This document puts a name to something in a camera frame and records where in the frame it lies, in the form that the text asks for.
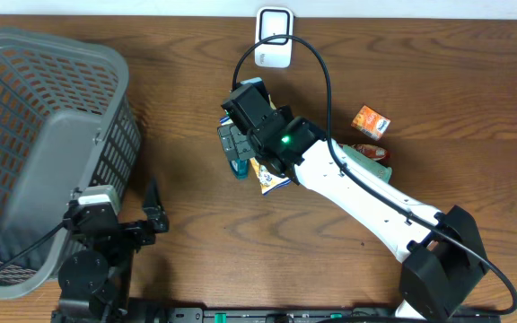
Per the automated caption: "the blue liquid bottle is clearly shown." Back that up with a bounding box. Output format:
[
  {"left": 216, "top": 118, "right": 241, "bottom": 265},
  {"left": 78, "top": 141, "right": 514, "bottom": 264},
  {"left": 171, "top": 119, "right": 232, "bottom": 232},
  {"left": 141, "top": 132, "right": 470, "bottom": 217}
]
[{"left": 229, "top": 160, "right": 250, "bottom": 179}]

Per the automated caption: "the yellow snack bag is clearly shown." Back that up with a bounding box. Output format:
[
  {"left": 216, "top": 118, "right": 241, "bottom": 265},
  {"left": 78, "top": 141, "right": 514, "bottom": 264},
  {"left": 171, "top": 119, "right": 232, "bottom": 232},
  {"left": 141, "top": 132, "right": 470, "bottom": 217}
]
[{"left": 219, "top": 102, "right": 294, "bottom": 196}]

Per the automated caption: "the small orange sachet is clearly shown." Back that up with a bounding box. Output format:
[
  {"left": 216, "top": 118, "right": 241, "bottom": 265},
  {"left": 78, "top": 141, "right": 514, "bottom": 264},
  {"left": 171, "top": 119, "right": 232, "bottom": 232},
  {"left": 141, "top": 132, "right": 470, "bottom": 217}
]
[{"left": 351, "top": 105, "right": 390, "bottom": 141}]

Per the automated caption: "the red candy bar wrapper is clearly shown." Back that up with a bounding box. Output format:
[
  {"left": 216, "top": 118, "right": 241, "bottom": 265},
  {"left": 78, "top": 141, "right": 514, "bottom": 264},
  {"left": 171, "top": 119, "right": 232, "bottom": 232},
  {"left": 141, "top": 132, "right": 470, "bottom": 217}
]
[{"left": 339, "top": 144, "right": 390, "bottom": 162}]

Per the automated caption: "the teal wet wipes pack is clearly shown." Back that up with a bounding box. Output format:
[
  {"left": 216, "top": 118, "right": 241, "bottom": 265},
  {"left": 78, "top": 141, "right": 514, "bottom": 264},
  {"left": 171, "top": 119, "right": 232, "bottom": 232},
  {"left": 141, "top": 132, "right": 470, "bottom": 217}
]
[{"left": 341, "top": 145, "right": 392, "bottom": 183}]

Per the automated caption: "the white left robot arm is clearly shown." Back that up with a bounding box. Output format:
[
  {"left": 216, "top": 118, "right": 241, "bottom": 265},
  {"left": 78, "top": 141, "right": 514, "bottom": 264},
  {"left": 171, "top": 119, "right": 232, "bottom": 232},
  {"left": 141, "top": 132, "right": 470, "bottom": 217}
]
[{"left": 51, "top": 179, "right": 170, "bottom": 322}]

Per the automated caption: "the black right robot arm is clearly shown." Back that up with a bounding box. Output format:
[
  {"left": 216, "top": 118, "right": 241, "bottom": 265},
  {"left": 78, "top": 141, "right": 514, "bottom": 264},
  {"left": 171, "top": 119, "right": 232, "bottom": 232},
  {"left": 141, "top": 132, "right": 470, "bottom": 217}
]
[{"left": 217, "top": 107, "right": 490, "bottom": 322}]

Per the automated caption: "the white barcode scanner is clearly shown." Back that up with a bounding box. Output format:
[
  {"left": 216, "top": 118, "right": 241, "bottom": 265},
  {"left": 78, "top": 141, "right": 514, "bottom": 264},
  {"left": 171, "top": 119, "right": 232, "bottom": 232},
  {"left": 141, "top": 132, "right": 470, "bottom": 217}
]
[{"left": 254, "top": 6, "right": 294, "bottom": 68}]

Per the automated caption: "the grey plastic basket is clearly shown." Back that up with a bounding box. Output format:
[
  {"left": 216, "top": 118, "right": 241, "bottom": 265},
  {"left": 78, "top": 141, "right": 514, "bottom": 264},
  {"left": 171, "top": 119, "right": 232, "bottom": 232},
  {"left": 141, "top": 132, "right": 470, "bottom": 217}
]
[{"left": 0, "top": 28, "right": 141, "bottom": 300}]

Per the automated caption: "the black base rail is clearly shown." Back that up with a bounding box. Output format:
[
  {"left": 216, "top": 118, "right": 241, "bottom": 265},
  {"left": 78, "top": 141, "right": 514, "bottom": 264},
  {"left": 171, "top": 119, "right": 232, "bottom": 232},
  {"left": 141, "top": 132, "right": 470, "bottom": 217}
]
[{"left": 50, "top": 306, "right": 502, "bottom": 323}]

